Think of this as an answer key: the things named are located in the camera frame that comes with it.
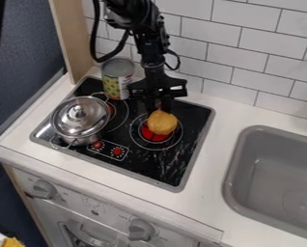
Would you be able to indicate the yellow toy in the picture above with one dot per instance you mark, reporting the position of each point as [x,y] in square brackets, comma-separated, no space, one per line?
[12,242]

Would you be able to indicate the toy sink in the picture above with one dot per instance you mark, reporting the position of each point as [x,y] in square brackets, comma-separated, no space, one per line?
[276,183]

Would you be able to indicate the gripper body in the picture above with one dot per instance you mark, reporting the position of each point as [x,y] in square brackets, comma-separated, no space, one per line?
[154,85]

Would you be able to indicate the toy stove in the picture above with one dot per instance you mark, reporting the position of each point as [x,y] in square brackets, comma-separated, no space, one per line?
[160,157]

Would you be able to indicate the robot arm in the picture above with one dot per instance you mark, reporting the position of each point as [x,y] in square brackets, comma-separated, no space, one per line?
[136,16]

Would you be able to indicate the brown toy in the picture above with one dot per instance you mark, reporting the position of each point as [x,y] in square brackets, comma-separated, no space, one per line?
[162,123]

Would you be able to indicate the silver pot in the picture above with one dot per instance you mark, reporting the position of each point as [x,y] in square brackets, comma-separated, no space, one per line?
[76,136]

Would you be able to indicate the silver lid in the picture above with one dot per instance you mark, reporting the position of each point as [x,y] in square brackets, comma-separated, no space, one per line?
[79,116]

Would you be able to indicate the yellow and green can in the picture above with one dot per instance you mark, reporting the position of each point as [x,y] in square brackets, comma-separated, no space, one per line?
[116,78]

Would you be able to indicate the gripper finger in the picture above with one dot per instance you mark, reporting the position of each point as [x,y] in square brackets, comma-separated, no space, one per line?
[153,105]
[167,103]

